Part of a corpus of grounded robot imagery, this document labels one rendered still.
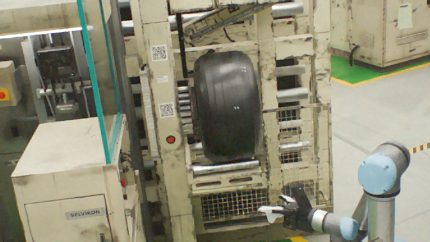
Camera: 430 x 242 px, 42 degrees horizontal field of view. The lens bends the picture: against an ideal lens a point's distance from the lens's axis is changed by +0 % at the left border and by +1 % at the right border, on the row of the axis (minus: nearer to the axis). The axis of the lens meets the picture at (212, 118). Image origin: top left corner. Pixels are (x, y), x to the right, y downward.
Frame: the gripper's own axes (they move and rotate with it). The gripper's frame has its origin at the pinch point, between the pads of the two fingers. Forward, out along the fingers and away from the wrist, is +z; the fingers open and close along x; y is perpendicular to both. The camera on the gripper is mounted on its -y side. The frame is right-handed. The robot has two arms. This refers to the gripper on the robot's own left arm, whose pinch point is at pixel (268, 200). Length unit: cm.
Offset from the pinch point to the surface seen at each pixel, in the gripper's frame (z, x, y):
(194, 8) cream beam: 78, 53, -67
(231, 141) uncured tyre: 42, 35, -7
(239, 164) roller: 46, 48, 9
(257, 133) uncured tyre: 33, 43, -11
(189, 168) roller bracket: 62, 28, 9
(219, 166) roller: 54, 41, 10
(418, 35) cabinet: 115, 528, -2
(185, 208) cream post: 74, 36, 36
